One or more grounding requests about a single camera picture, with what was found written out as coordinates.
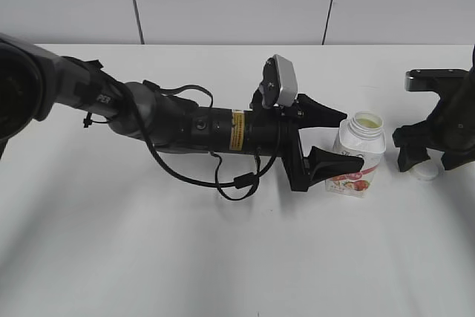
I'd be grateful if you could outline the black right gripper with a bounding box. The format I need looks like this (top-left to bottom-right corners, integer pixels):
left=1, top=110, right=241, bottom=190
left=393, top=118, right=475, bottom=172

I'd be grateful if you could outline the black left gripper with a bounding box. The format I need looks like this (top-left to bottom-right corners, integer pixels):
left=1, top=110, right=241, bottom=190
left=247, top=90, right=364, bottom=192

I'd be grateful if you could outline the white screw cap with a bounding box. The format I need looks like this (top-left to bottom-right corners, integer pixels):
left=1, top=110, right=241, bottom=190
left=410, top=160, right=443, bottom=182

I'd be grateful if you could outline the white yili yogurt bottle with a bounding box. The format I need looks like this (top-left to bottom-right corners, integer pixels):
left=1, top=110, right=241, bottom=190
left=324, top=111, right=386, bottom=198

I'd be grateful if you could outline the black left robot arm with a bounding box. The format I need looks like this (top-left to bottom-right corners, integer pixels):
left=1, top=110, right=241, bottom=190
left=1, top=35, right=364, bottom=192

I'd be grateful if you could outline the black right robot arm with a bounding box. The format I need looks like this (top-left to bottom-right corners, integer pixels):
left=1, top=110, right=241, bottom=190
left=392, top=68, right=474, bottom=172

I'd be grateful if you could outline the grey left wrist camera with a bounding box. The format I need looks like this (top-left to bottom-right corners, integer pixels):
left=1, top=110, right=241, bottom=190
left=258, top=54, right=298, bottom=109

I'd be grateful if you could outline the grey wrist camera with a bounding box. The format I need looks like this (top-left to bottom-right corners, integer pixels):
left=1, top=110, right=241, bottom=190
left=258, top=54, right=298, bottom=109
left=404, top=69, right=468, bottom=94

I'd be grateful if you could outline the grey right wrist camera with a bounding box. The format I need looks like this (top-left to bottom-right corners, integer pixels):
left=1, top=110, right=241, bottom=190
left=404, top=69, right=468, bottom=94

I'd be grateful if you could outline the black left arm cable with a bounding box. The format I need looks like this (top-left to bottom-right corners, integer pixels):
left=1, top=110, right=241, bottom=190
left=83, top=85, right=278, bottom=201

